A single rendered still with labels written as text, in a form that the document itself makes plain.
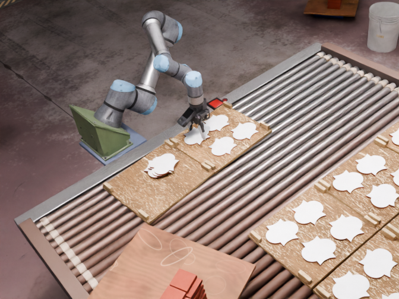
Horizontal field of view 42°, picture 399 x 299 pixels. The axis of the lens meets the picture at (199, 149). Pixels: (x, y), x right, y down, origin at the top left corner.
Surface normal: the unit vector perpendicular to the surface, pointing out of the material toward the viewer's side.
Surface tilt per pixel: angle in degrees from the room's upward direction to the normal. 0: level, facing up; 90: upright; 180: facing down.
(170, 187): 0
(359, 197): 0
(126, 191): 0
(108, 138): 90
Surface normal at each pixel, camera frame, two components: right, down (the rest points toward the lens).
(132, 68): -0.11, -0.74
